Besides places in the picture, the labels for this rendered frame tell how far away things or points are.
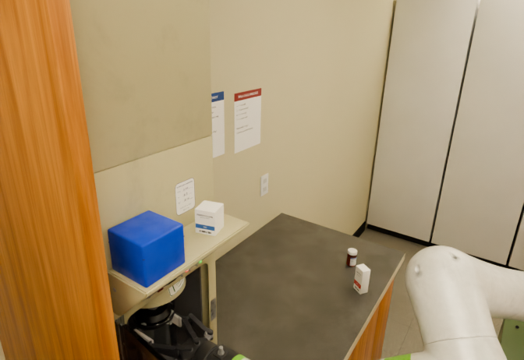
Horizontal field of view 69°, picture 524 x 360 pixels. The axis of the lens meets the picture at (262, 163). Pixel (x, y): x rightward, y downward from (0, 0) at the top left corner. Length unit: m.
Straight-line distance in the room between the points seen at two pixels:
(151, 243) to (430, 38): 3.10
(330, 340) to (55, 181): 1.09
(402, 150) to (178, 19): 3.08
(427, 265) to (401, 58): 2.97
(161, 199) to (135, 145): 0.15
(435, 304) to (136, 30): 0.69
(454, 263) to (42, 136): 0.68
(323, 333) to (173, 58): 1.08
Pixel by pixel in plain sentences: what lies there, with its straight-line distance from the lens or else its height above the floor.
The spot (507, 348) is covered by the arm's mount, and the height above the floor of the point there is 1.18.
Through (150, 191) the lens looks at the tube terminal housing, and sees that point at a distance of 0.82.
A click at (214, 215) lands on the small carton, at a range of 0.86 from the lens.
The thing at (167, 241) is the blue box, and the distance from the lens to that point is 0.74.
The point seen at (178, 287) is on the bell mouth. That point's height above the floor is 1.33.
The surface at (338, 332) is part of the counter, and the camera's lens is 1.51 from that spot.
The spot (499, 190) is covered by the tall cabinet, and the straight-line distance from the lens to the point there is 3.67.
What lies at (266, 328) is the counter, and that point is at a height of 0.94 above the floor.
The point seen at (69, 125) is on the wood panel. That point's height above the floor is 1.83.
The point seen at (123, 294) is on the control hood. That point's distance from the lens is 0.81.
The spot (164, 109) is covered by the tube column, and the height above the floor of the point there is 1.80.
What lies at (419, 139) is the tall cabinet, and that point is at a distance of 3.64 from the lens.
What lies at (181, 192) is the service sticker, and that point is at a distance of 0.89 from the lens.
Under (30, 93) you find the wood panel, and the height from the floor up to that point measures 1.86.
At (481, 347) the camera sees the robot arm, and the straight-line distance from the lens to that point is 0.70.
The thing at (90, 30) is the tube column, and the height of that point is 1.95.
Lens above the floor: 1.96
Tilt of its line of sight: 20 degrees down
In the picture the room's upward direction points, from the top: 1 degrees clockwise
